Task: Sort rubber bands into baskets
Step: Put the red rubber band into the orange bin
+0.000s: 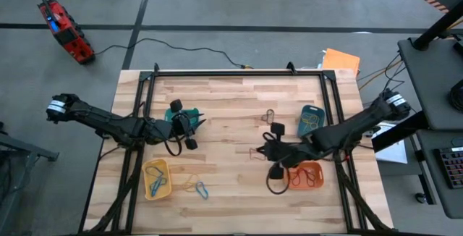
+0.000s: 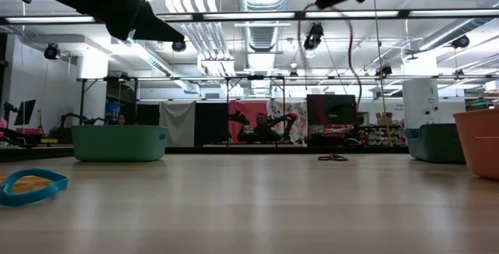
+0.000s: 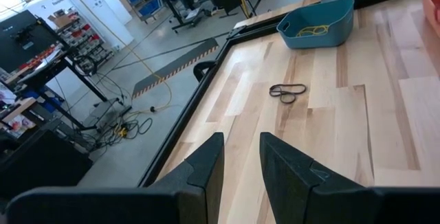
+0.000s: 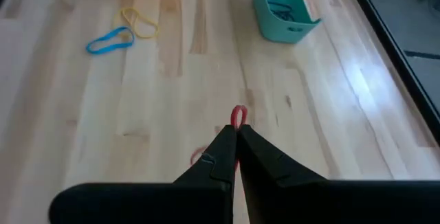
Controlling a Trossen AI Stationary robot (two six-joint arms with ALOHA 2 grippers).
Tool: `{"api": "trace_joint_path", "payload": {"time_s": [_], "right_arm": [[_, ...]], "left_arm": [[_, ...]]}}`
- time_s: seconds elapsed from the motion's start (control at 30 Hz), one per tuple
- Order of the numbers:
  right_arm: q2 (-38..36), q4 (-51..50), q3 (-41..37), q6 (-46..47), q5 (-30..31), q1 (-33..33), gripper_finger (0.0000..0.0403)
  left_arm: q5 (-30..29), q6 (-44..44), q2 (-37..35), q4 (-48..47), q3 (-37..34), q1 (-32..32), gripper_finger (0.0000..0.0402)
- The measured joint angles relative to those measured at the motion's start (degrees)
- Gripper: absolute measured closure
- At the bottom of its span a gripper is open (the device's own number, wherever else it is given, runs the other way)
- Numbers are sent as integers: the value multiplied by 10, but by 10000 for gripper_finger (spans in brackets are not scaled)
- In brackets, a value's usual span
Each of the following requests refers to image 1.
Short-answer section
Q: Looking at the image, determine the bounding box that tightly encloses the black metal pole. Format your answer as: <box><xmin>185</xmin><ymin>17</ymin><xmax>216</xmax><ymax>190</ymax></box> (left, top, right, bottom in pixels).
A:
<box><xmin>412</xmin><ymin>8</ymin><xmax>463</xmax><ymax>51</ymax></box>

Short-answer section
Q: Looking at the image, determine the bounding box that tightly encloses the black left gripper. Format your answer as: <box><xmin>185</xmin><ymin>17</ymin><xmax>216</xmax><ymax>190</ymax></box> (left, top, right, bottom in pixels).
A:
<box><xmin>158</xmin><ymin>98</ymin><xmax>208</xmax><ymax>151</ymax></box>

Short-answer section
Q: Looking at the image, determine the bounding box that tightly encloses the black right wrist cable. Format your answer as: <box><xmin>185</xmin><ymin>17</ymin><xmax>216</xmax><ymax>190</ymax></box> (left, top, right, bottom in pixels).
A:
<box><xmin>262</xmin><ymin>132</ymin><xmax>291</xmax><ymax>196</ymax></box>

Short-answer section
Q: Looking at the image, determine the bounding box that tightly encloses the grey metal stand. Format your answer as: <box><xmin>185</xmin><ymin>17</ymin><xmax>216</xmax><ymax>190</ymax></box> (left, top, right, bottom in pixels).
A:
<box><xmin>0</xmin><ymin>119</ymin><xmax>60</xmax><ymax>236</ymax></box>

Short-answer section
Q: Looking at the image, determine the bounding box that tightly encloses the black metal bar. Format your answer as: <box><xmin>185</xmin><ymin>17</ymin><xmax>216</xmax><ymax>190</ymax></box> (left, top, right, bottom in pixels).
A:
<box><xmin>371</xmin><ymin>109</ymin><xmax>430</xmax><ymax>153</ymax></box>

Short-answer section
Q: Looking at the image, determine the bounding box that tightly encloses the dark teal plastic basket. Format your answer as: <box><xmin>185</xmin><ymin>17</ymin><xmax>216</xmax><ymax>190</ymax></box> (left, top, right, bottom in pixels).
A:
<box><xmin>297</xmin><ymin>104</ymin><xmax>326</xmax><ymax>138</ymax></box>

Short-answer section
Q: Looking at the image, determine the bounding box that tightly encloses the black aluminium rig frame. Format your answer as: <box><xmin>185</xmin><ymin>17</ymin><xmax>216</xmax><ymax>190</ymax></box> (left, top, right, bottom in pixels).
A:
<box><xmin>77</xmin><ymin>62</ymin><xmax>399</xmax><ymax>236</ymax></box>

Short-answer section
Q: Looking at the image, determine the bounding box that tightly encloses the grey desk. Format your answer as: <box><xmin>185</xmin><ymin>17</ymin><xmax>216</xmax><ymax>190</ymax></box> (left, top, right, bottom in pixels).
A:
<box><xmin>396</xmin><ymin>36</ymin><xmax>463</xmax><ymax>219</ymax></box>

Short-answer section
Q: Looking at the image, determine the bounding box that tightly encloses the black round object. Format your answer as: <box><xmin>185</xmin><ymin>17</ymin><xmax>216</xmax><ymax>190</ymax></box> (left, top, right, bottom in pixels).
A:
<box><xmin>447</xmin><ymin>78</ymin><xmax>463</xmax><ymax>113</ymax></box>

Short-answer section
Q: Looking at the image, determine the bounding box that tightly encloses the backlit keyboard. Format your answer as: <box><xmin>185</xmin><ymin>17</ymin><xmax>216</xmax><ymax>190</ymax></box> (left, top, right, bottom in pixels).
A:
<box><xmin>433</xmin><ymin>145</ymin><xmax>463</xmax><ymax>190</ymax></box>

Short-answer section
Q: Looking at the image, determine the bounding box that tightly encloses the thin dark red rubber band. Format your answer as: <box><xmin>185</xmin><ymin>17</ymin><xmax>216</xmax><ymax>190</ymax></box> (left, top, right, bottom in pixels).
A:
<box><xmin>291</xmin><ymin>169</ymin><xmax>313</xmax><ymax>187</ymax></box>

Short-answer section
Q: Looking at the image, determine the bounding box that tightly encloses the green plastic basket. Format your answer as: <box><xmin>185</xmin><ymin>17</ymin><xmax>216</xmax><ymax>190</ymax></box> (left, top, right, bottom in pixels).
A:
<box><xmin>164</xmin><ymin>107</ymin><xmax>201</xmax><ymax>128</ymax></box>

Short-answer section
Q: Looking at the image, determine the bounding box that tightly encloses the orange plastic basket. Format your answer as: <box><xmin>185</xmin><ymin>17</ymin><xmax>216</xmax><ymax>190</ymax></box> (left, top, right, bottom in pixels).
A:
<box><xmin>287</xmin><ymin>161</ymin><xmax>325</xmax><ymax>191</ymax></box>

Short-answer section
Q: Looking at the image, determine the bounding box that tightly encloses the yellow rubber band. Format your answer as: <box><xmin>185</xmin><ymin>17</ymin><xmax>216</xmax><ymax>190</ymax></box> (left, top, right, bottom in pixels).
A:
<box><xmin>302</xmin><ymin>114</ymin><xmax>321</xmax><ymax>133</ymax></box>
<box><xmin>180</xmin><ymin>173</ymin><xmax>200</xmax><ymax>193</ymax></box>

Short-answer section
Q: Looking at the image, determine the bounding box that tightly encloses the dark brown rubber band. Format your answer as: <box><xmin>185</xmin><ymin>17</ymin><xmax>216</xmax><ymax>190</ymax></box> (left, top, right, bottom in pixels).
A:
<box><xmin>261</xmin><ymin>108</ymin><xmax>276</xmax><ymax>125</ymax></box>

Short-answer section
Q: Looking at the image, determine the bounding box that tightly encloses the long red rubber band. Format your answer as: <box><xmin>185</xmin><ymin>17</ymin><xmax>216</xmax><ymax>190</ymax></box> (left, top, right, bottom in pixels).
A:
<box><xmin>289</xmin><ymin>168</ymin><xmax>318</xmax><ymax>189</ymax></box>

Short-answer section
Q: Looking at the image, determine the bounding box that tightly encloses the yellow plastic basket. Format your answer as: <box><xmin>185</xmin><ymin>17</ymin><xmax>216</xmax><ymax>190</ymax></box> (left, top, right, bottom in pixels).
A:
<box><xmin>141</xmin><ymin>158</ymin><xmax>173</xmax><ymax>201</ymax></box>

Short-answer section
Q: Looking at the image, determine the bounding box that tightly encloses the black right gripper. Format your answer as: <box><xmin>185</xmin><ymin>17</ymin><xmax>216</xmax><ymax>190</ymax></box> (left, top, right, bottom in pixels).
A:
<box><xmin>255</xmin><ymin>122</ymin><xmax>312</xmax><ymax>180</ymax></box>

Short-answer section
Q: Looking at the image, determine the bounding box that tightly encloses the white paper sheet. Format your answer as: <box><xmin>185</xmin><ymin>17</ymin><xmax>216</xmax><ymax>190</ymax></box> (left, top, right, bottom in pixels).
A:
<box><xmin>374</xmin><ymin>119</ymin><xmax>409</xmax><ymax>164</ymax></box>

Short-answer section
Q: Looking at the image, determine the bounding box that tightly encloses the black tangled floor cable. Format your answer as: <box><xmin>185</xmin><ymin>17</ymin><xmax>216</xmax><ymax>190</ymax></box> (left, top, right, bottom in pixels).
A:
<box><xmin>361</xmin><ymin>53</ymin><xmax>412</xmax><ymax>96</ymax></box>

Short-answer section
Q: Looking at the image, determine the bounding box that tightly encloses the orange paper folder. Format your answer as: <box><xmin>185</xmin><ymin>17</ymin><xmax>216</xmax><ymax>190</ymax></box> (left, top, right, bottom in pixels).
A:
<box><xmin>321</xmin><ymin>48</ymin><xmax>362</xmax><ymax>77</ymax></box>

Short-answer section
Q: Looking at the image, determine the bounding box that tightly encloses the black floor power cable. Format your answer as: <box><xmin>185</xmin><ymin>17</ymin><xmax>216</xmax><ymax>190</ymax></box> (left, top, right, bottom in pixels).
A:
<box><xmin>93</xmin><ymin>37</ymin><xmax>254</xmax><ymax>70</ymax></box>

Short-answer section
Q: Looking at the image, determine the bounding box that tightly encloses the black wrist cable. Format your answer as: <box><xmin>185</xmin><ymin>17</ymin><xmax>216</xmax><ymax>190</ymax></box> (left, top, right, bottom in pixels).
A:
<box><xmin>262</xmin><ymin>132</ymin><xmax>291</xmax><ymax>196</ymax></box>
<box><xmin>139</xmin><ymin>101</ymin><xmax>192</xmax><ymax>157</ymax></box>

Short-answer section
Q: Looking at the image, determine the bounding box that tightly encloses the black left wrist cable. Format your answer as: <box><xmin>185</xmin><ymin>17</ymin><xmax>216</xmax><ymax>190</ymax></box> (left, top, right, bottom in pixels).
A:
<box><xmin>139</xmin><ymin>101</ymin><xmax>192</xmax><ymax>157</ymax></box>

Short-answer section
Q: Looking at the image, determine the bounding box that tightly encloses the wide bright blue rubber band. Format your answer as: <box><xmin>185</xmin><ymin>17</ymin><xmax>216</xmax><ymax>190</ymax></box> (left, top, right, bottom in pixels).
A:
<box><xmin>150</xmin><ymin>176</ymin><xmax>168</xmax><ymax>197</ymax></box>

